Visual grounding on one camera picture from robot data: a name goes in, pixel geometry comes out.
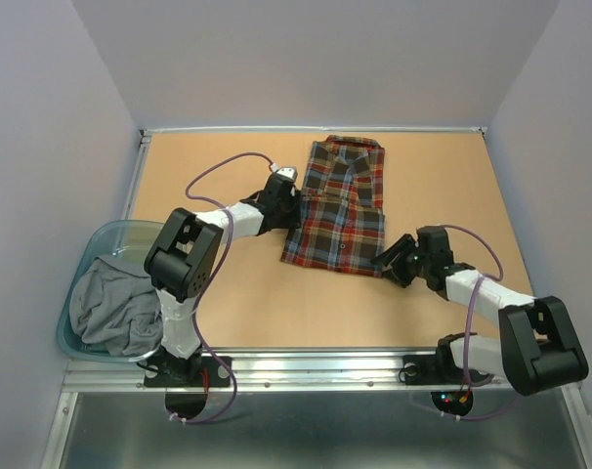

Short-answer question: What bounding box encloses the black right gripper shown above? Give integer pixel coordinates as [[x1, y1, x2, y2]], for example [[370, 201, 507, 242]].
[[368, 233, 430, 288]]

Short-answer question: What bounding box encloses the red blue plaid flannel shirt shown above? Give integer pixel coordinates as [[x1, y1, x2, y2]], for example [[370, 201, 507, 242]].
[[280, 136, 385, 277]]

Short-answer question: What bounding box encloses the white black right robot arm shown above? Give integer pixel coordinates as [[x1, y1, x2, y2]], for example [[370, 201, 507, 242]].
[[371, 225, 589, 396]]

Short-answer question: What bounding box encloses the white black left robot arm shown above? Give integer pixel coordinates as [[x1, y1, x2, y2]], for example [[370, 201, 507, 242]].
[[144, 167, 300, 387]]

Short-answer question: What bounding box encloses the clear blue plastic bin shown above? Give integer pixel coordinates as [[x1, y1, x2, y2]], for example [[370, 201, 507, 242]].
[[56, 220, 162, 364]]

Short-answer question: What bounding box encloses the grey crumpled shirt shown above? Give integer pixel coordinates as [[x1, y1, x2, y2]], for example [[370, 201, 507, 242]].
[[69, 255, 163, 358]]

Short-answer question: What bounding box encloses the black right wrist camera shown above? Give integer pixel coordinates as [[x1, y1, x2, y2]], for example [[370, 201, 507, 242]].
[[417, 226, 454, 268]]

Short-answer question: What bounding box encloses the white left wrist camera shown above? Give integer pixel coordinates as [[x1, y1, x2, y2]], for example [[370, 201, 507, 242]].
[[270, 163, 298, 183]]

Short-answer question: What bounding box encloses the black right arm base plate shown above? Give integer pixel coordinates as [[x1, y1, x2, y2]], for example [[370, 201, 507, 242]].
[[399, 354, 465, 386]]

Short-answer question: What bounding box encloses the aluminium back table rail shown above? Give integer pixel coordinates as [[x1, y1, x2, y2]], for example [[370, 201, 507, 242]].
[[140, 125, 487, 136]]

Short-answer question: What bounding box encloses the aluminium table rail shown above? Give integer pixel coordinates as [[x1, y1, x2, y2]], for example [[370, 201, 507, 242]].
[[60, 347, 583, 393], [140, 125, 487, 136]]

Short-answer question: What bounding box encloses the aluminium front table rail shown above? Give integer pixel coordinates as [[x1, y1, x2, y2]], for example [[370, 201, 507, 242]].
[[60, 347, 583, 393]]

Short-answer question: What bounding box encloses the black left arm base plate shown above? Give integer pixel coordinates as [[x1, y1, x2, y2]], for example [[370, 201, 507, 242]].
[[138, 354, 231, 388]]

